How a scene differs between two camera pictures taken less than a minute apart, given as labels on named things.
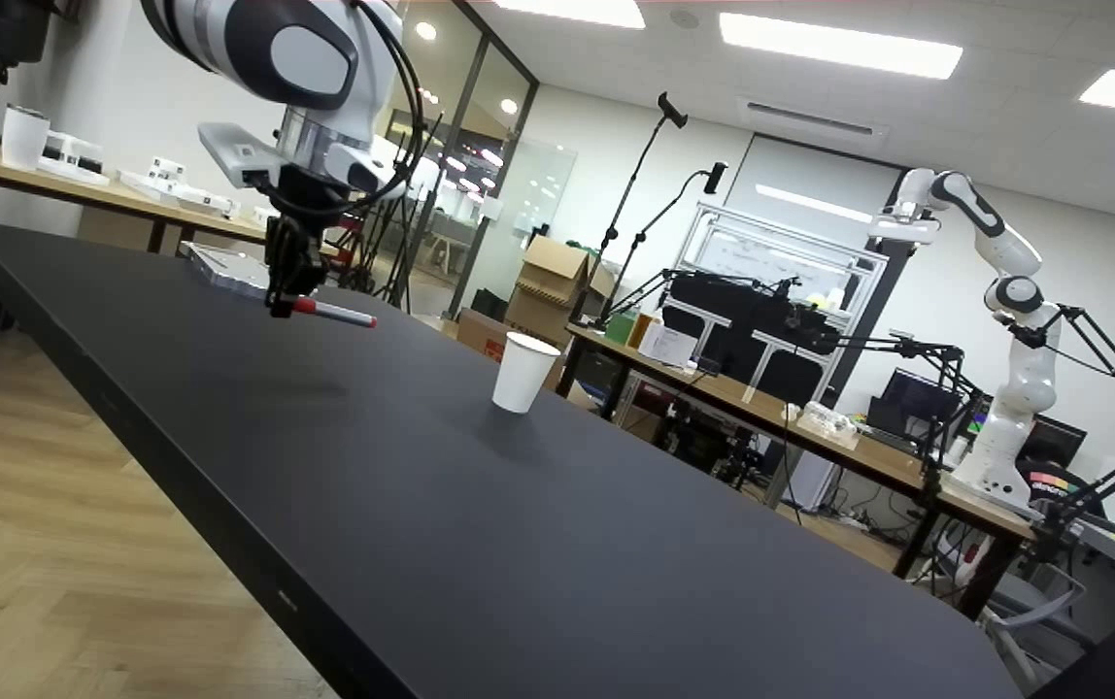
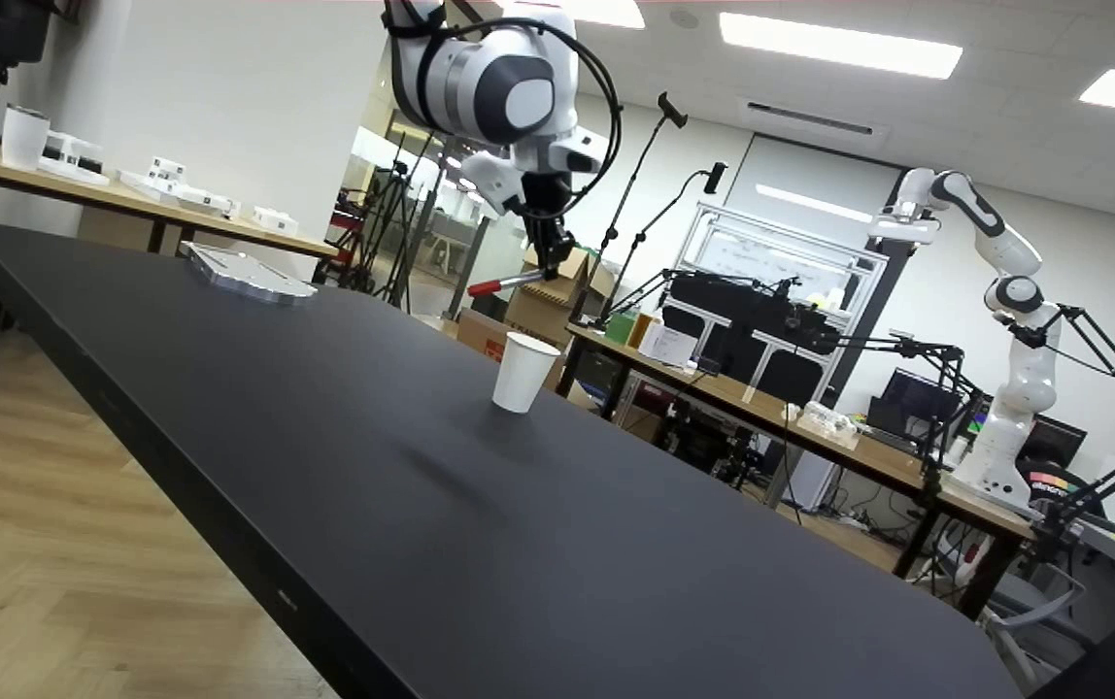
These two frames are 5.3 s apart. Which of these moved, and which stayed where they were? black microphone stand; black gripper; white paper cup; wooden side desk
Moved: black gripper
Stayed: white paper cup; wooden side desk; black microphone stand
